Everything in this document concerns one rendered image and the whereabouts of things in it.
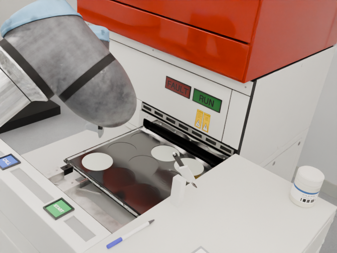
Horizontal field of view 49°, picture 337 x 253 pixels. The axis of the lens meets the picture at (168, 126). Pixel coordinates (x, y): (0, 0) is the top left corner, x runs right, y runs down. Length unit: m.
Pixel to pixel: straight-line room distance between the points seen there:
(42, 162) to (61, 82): 0.82
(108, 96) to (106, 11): 0.89
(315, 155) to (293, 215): 1.82
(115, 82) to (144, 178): 0.62
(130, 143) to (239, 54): 0.52
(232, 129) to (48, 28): 0.78
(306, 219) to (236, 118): 0.37
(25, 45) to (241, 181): 0.75
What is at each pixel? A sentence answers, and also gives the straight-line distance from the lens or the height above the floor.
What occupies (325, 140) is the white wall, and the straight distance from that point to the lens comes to 2.80.
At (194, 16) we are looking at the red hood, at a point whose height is 1.37.
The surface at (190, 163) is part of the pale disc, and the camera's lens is 1.28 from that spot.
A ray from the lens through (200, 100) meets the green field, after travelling 1.27.
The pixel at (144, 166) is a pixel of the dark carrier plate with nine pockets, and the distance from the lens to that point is 1.23.
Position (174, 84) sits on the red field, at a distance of 1.33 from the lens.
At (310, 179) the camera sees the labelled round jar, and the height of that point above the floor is 1.06.
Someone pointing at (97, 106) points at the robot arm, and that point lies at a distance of 0.60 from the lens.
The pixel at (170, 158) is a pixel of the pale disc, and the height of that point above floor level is 0.90.
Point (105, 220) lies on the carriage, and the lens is 1.07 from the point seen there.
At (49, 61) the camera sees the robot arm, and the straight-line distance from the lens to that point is 0.60.
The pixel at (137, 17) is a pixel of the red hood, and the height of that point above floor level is 1.31.
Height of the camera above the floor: 1.62
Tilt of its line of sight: 29 degrees down
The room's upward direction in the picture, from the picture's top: 7 degrees clockwise
